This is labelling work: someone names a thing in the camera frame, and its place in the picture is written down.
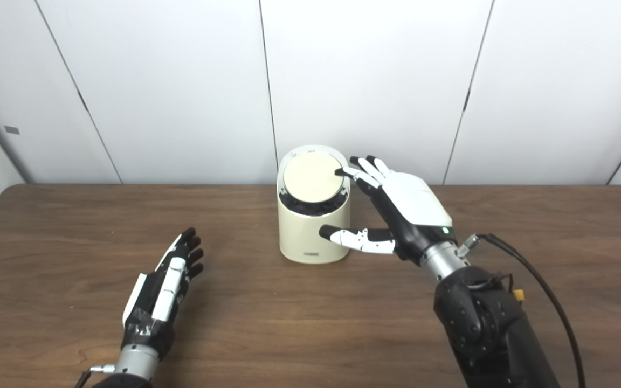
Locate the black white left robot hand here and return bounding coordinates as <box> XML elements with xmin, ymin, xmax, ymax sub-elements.
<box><xmin>122</xmin><ymin>227</ymin><xmax>204</xmax><ymax>359</ymax></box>

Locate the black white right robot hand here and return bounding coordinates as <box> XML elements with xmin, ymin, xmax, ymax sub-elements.
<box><xmin>319</xmin><ymin>155</ymin><xmax>456</xmax><ymax>265</ymax></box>

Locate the cream round bin lid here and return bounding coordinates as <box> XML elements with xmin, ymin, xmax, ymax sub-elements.
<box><xmin>283</xmin><ymin>152</ymin><xmax>344</xmax><ymax>204</ymax></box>

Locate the cream-colored bin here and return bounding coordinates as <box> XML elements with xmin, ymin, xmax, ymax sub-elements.
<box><xmin>278</xmin><ymin>144</ymin><xmax>351</xmax><ymax>265</ymax></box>

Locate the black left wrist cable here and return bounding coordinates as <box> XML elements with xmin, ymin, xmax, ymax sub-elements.
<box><xmin>73</xmin><ymin>365</ymin><xmax>116</xmax><ymax>388</ymax></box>

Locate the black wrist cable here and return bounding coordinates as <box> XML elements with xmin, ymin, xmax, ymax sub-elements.
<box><xmin>459</xmin><ymin>233</ymin><xmax>586</xmax><ymax>388</ymax></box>
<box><xmin>73</xmin><ymin>365</ymin><xmax>116</xmax><ymax>388</ymax></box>

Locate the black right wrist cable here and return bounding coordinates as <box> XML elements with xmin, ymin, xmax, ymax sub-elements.
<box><xmin>459</xmin><ymin>233</ymin><xmax>586</xmax><ymax>388</ymax></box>

